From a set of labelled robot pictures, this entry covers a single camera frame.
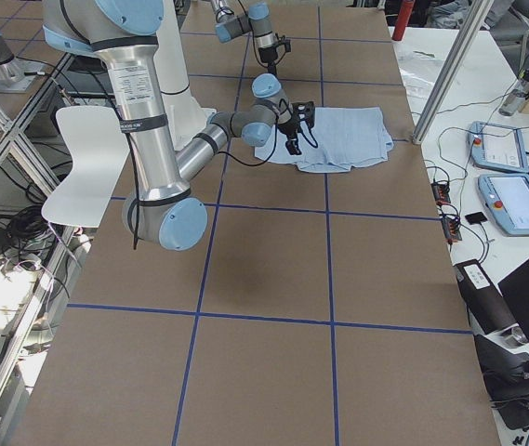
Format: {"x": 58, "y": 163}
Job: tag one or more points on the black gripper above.
{"x": 288, "y": 128}
{"x": 267, "y": 55}

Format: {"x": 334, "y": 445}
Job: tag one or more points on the clear plastic bag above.
{"x": 419, "y": 71}

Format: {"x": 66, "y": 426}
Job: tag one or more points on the upper blue teach pendant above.
{"x": 497, "y": 147}

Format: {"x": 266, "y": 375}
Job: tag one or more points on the white central pillar with base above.
{"x": 185, "y": 116}

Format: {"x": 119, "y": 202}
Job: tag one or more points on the black box device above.
{"x": 482, "y": 297}

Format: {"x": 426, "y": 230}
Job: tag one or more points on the blue teach pendant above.
{"x": 497, "y": 147}
{"x": 506, "y": 198}

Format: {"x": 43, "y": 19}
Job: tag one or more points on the light blue button shirt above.
{"x": 341, "y": 139}

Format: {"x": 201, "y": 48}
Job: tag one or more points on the white plastic chair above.
{"x": 99, "y": 151}

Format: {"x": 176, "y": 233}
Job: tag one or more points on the red cylinder bottle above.
{"x": 403, "y": 18}

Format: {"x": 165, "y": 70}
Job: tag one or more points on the grey water bottle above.
{"x": 518, "y": 95}

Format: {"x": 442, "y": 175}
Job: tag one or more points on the brown paper table cover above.
{"x": 316, "y": 310}

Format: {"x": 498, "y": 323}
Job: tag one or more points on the aluminium frame post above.
{"x": 464, "y": 39}

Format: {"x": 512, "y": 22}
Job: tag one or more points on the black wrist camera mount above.
{"x": 304, "y": 112}
{"x": 282, "y": 42}

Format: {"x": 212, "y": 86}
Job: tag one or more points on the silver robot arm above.
{"x": 169, "y": 136}
{"x": 255, "y": 20}

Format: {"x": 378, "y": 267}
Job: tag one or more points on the lower blue teach pendant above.
{"x": 506, "y": 198}

